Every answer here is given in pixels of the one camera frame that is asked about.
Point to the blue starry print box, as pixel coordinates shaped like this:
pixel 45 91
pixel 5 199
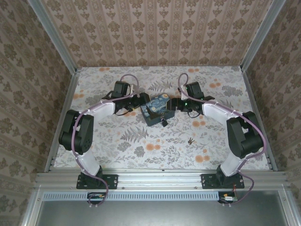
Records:
pixel 156 106

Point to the small dark padlock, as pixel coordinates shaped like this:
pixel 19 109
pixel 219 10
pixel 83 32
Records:
pixel 164 122

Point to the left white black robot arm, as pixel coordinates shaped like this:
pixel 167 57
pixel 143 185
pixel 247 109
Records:
pixel 83 131

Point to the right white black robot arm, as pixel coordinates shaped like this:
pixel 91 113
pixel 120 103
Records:
pixel 242 139

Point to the floral table cover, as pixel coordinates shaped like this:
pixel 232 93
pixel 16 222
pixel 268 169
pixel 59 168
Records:
pixel 164 150

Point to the small circuit board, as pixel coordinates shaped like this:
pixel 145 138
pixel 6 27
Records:
pixel 229 198
pixel 96 196

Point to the aluminium frame rail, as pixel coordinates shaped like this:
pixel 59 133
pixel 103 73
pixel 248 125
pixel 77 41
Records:
pixel 63 117
pixel 258 117
pixel 160 176

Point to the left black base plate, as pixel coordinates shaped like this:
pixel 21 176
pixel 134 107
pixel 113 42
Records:
pixel 113 181

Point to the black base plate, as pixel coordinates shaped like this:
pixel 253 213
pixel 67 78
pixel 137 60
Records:
pixel 113 181
pixel 207 181

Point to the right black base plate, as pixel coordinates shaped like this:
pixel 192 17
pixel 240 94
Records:
pixel 207 181

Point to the aluminium frame post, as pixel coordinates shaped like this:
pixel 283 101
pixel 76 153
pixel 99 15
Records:
pixel 54 37
pixel 263 35

